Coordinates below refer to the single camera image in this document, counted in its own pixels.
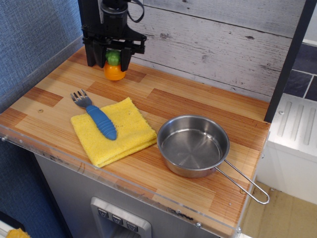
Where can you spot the dark right upright post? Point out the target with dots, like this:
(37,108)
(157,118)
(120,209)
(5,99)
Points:
(294,48)

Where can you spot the stainless steel pan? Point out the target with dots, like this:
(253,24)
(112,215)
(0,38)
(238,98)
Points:
(194,146)

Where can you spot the yellow folded cloth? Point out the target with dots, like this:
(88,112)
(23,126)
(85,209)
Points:
(132,130)

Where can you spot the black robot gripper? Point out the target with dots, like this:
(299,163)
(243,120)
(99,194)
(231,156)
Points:
(111,31)

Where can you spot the orange carrot-shaped toy container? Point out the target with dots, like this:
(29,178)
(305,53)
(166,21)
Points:
(112,67)

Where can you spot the blue-handled metal fork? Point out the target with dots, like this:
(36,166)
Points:
(101,120)

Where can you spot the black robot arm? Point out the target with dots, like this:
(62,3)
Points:
(115,5)

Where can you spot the silver toy dispenser panel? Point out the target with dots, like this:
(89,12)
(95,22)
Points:
(114,222)

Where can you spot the yellow black object on floor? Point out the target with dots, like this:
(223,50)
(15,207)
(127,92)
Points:
(17,233)

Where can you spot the white grooved side cabinet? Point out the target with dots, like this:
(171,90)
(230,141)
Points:
(289,161)

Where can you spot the clear acrylic table guard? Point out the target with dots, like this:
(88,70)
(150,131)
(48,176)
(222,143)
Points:
(74,182)

